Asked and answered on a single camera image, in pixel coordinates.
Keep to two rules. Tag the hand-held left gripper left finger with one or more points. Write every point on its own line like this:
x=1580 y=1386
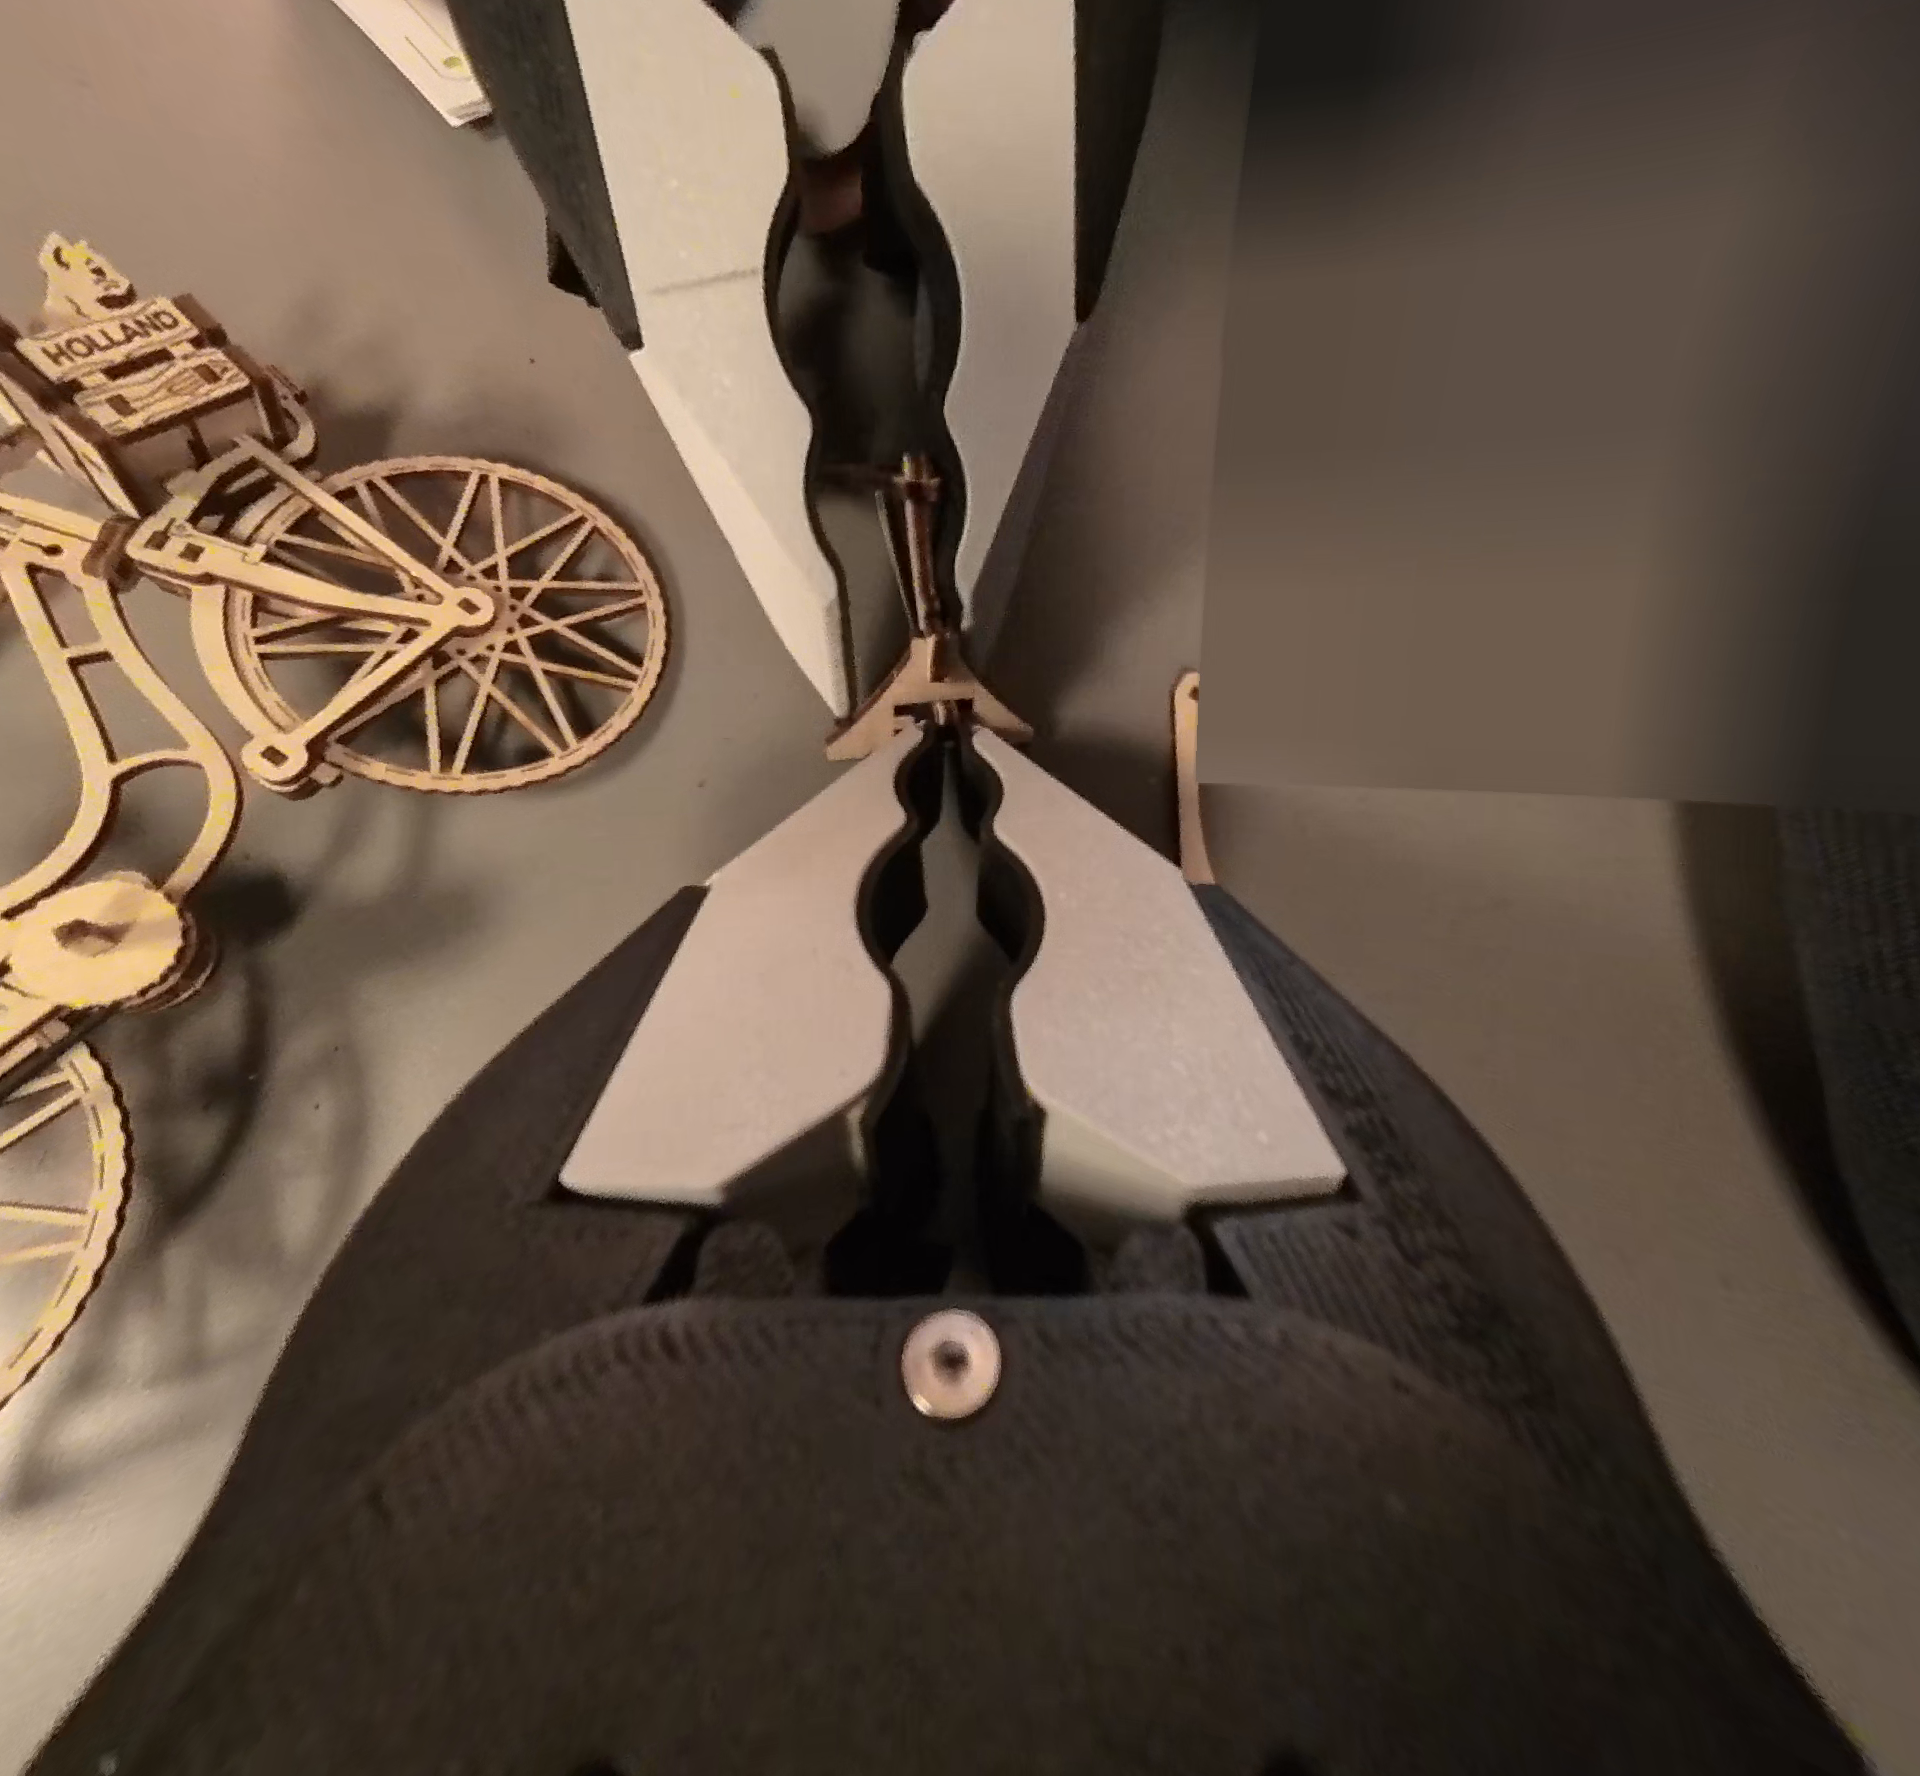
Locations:
x=720 y=1042

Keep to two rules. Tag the curved wooden strip square holes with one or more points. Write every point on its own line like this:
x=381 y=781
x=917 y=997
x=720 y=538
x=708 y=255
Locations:
x=1181 y=756

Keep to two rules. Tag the slotted triangular wooden part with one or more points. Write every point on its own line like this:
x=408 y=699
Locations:
x=871 y=733

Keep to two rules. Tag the dark knit fabric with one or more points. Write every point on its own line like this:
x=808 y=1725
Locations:
x=1862 y=1055

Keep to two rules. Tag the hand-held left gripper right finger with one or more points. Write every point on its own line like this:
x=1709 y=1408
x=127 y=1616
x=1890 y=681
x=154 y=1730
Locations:
x=1185 y=1042

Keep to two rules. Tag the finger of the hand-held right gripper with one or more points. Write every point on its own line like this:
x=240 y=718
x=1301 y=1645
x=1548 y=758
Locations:
x=675 y=155
x=1005 y=155

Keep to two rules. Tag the wooden tandem bicycle model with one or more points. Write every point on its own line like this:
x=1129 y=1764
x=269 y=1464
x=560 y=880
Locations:
x=469 y=606

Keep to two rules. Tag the thin wooden strip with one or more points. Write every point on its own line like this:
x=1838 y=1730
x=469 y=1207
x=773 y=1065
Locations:
x=942 y=726

